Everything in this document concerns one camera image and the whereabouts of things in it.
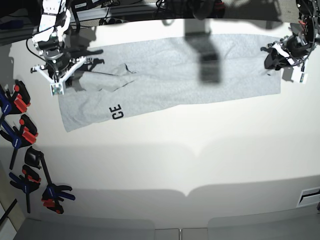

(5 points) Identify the grey T-shirt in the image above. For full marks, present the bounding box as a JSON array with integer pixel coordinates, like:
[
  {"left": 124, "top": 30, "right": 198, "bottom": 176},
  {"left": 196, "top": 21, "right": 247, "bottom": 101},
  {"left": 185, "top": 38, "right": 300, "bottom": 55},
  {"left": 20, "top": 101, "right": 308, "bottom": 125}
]
[{"left": 58, "top": 34, "right": 281, "bottom": 132}]

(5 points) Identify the blue red bar clamp middle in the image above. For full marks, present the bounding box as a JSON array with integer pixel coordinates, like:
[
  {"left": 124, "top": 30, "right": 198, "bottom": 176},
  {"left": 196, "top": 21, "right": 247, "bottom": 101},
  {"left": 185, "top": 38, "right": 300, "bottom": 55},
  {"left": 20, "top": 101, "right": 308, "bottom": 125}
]
[{"left": 0, "top": 114, "right": 38, "bottom": 170}]

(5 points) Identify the blue red bar clamp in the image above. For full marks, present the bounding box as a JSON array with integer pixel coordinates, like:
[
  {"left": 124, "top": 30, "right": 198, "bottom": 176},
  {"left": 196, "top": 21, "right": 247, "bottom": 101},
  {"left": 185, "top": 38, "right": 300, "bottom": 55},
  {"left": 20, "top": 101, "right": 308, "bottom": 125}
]
[
  {"left": 9, "top": 164, "right": 42, "bottom": 214},
  {"left": 0, "top": 114, "right": 38, "bottom": 170},
  {"left": 0, "top": 79, "right": 31, "bottom": 124}
]

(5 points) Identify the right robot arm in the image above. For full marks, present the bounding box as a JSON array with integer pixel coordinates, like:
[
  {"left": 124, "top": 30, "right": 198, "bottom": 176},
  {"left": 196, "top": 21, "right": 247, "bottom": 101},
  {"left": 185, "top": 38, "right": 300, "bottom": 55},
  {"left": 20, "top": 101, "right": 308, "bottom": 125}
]
[{"left": 30, "top": 0, "right": 103, "bottom": 96}]

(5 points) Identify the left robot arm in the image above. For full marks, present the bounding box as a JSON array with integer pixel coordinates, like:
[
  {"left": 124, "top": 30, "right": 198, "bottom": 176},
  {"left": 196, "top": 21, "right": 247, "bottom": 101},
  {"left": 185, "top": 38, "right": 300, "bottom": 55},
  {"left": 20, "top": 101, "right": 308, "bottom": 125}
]
[{"left": 260, "top": 0, "right": 320, "bottom": 84}]

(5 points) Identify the black red bar clamp bottom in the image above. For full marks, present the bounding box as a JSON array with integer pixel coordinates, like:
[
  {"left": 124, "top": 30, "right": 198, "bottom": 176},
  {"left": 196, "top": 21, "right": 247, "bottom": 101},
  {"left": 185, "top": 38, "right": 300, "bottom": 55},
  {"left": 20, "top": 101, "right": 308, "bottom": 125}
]
[{"left": 24, "top": 146, "right": 76, "bottom": 215}]

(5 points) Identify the white label plate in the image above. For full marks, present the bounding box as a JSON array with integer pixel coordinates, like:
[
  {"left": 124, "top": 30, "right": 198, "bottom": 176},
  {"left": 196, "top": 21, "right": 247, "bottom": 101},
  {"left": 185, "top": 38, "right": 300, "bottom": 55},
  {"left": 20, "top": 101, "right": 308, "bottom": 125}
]
[{"left": 296, "top": 187, "right": 320, "bottom": 208}]

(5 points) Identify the blue red bar clamp upper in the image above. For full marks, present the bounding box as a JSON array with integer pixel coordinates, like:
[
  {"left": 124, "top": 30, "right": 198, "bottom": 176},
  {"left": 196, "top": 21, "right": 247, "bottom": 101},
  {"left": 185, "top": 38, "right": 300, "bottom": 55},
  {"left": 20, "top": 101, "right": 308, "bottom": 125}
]
[{"left": 0, "top": 79, "right": 31, "bottom": 124}]

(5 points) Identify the blue red bar clamp lower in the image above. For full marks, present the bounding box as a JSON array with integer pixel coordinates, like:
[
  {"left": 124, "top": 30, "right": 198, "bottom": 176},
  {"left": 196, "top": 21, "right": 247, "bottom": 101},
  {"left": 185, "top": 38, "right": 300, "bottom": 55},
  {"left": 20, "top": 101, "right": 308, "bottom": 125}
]
[{"left": 9, "top": 164, "right": 42, "bottom": 214}]

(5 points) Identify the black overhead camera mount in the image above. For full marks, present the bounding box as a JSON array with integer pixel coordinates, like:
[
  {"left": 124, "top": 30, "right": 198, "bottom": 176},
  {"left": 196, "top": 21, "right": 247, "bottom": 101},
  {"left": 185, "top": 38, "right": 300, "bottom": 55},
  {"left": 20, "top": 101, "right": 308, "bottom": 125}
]
[{"left": 153, "top": 0, "right": 226, "bottom": 20}]

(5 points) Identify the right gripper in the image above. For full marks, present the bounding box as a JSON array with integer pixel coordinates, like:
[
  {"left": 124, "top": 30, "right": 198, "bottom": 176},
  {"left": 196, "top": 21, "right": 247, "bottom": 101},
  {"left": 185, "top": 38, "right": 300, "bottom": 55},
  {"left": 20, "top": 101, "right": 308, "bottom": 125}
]
[{"left": 30, "top": 49, "right": 105, "bottom": 96}]

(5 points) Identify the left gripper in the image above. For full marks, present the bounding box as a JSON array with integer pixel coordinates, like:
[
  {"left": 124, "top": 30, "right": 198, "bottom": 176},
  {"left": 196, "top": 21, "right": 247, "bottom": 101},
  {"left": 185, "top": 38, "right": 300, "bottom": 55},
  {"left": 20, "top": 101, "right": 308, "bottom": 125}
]
[{"left": 260, "top": 34, "right": 309, "bottom": 84}]

